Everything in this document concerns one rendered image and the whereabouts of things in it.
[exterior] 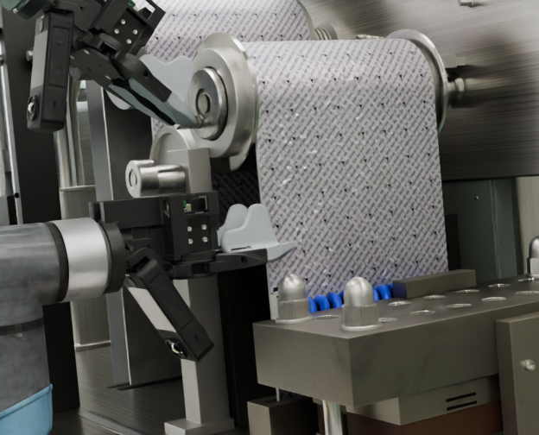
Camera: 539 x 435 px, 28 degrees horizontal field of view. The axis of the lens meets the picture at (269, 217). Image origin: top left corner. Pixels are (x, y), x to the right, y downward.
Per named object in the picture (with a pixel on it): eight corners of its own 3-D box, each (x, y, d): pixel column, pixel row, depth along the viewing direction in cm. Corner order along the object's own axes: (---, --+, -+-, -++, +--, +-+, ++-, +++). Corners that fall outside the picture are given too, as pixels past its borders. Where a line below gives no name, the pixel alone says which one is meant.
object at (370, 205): (271, 322, 111) (255, 142, 110) (447, 291, 123) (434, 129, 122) (273, 323, 111) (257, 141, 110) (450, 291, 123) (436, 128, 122)
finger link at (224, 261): (274, 248, 105) (193, 259, 101) (275, 263, 105) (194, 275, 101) (250, 247, 110) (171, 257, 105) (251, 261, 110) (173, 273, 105)
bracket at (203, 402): (161, 434, 118) (134, 154, 116) (213, 422, 121) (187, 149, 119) (181, 443, 113) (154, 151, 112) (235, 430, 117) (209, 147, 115)
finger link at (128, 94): (211, 90, 116) (147, 35, 112) (183, 135, 114) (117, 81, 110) (196, 92, 119) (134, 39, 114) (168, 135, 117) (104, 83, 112)
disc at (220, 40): (193, 174, 121) (181, 41, 120) (197, 173, 122) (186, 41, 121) (261, 171, 109) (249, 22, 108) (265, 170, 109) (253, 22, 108)
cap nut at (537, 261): (518, 276, 122) (516, 236, 121) (542, 272, 123) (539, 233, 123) (542, 278, 118) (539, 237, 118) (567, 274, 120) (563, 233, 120)
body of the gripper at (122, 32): (173, 16, 109) (78, -65, 103) (129, 85, 106) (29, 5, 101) (141, 28, 115) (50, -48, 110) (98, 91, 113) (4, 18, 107)
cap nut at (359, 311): (332, 328, 97) (328, 279, 97) (365, 322, 99) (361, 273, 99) (356, 332, 94) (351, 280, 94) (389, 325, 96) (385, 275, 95)
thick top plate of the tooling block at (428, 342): (257, 383, 105) (251, 322, 105) (552, 320, 126) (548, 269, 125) (353, 408, 92) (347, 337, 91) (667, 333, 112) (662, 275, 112)
